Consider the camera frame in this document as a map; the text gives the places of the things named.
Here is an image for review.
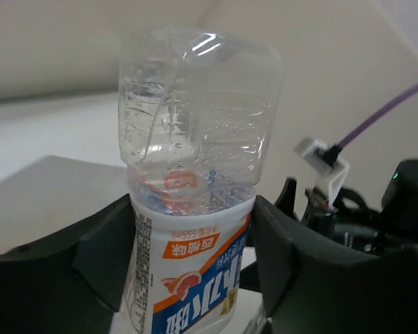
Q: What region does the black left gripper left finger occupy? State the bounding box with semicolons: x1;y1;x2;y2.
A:
0;196;135;333

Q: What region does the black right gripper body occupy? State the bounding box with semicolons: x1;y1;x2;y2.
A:
274;177;405;253

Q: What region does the clear bottle white-blue label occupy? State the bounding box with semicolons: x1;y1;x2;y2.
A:
118;26;283;333

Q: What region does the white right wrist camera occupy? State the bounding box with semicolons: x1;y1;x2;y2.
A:
294;137;350;208

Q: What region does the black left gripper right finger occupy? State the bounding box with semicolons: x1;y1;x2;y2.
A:
250;196;418;333

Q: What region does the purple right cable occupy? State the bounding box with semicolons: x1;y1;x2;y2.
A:
337;78;418;149

